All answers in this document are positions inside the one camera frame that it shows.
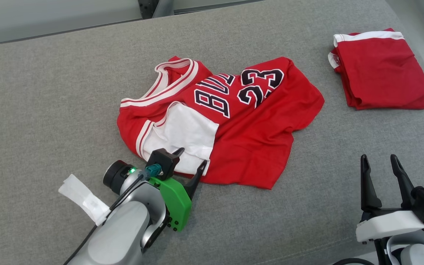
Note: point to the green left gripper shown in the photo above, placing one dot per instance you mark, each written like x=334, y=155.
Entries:
x=177, y=206

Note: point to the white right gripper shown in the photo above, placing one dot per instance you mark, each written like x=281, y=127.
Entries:
x=392, y=226

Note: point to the red Bulls 23 jersey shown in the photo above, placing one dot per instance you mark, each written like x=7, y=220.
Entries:
x=381, y=73
x=256, y=140

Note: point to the white paper label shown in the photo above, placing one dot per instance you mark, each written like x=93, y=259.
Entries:
x=83, y=198

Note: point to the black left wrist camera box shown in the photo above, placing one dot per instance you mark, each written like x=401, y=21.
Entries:
x=164, y=162

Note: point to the dark metal hinge bracket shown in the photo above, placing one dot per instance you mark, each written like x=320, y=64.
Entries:
x=147, y=7

